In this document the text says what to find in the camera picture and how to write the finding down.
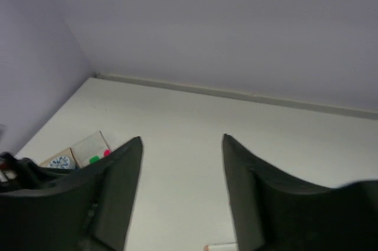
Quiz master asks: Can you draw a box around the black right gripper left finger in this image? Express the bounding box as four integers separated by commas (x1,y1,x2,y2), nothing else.
1,137,143,250

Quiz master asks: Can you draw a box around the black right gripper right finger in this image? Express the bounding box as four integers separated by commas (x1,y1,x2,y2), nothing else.
222,135,377,250

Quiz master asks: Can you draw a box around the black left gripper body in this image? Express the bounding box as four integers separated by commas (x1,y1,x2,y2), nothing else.
1,152,70,193

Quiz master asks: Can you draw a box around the blue paint jar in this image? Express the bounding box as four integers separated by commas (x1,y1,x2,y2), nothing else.
47,155,76,169

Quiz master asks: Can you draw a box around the green tip black highlighter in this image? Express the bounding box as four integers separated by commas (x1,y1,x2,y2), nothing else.
89,155,100,164

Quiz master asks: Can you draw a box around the pink tip black highlighter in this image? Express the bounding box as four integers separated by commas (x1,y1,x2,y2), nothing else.
103,149,111,157

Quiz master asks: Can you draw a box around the peach capped white marker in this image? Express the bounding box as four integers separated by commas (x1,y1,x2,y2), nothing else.
203,243,238,251

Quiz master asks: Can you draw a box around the clear plastic container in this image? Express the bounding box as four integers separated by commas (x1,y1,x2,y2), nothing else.
71,131,112,168

